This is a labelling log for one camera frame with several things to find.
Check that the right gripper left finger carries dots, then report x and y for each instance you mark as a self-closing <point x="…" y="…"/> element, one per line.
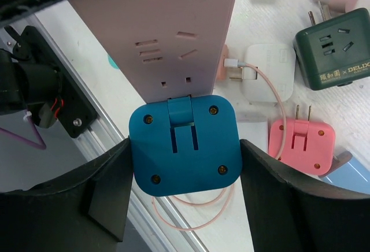
<point x="82" y="210"/>

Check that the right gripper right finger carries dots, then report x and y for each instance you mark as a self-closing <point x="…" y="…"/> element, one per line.
<point x="290" y="211"/>

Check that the pink plug adapter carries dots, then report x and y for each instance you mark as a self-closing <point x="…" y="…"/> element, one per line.
<point x="303" y="144"/>

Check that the blue plug adapter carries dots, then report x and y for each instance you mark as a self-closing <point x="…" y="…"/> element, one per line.
<point x="348" y="173"/>

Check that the teal triangular socket adapter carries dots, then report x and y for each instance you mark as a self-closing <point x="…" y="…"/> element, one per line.
<point x="112" y="62"/>

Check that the teal plug adapter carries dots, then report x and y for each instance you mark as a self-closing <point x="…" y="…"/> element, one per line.
<point x="185" y="145"/>

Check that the white plug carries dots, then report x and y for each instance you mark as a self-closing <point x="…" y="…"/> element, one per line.
<point x="277" y="63"/>

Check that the pink power strip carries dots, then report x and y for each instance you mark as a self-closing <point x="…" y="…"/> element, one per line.
<point x="165" y="48"/>

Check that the pink plug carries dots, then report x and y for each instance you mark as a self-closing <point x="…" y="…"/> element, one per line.
<point x="228" y="68"/>

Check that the dark green cube plug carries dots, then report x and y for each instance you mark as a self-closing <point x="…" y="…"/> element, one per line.
<point x="334" y="52"/>

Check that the white usb charger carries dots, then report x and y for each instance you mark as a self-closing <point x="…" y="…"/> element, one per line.
<point x="255" y="132"/>

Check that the aluminium front rail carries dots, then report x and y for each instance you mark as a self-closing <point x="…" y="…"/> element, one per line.
<point x="114" y="99"/>

